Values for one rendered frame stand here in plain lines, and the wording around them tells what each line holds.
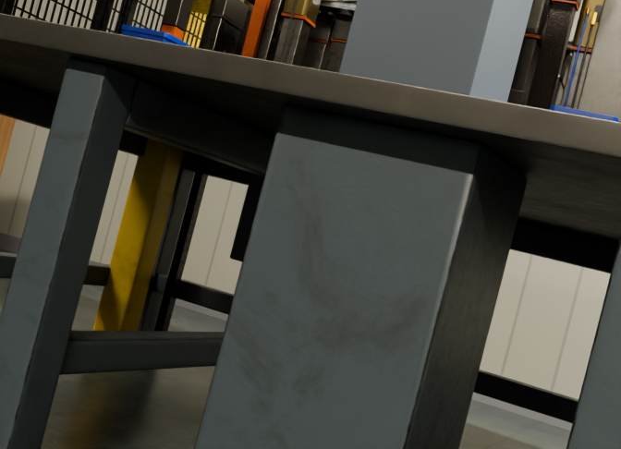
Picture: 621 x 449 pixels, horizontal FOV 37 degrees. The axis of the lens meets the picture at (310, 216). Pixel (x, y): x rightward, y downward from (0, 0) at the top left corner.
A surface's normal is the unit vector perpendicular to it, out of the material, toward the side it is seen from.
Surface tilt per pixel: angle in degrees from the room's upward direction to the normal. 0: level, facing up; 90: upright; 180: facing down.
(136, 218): 90
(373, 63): 90
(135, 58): 90
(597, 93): 90
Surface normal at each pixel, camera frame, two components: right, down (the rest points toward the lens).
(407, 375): -0.40, -0.11
